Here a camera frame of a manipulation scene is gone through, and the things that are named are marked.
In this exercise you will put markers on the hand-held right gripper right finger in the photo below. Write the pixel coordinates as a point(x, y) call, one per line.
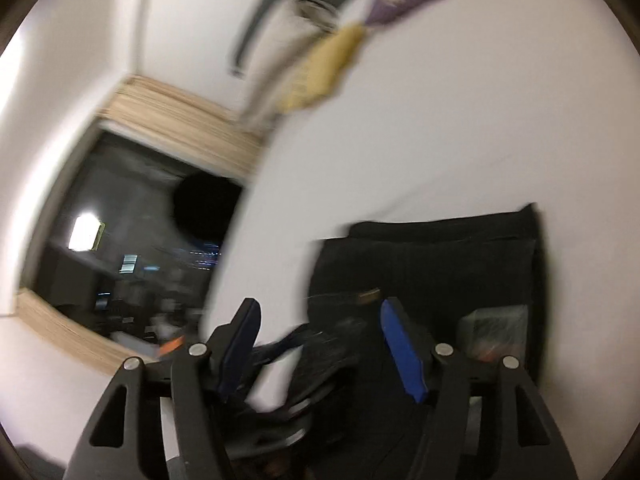
point(402, 355)

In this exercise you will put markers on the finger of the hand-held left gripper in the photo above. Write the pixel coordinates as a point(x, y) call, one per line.
point(282, 347)

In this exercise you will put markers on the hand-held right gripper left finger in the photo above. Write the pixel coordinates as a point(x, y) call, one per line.
point(239, 345)

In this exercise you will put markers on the black pants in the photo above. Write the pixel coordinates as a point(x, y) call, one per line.
point(450, 270)

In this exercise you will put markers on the white bed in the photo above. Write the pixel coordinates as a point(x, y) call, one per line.
point(450, 135)

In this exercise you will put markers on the yellow cushion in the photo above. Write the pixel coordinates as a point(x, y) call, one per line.
point(325, 70)

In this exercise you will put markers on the white pillow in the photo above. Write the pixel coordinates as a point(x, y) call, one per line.
point(277, 65)

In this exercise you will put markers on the window with wooden frame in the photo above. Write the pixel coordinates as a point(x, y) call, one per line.
point(125, 235)

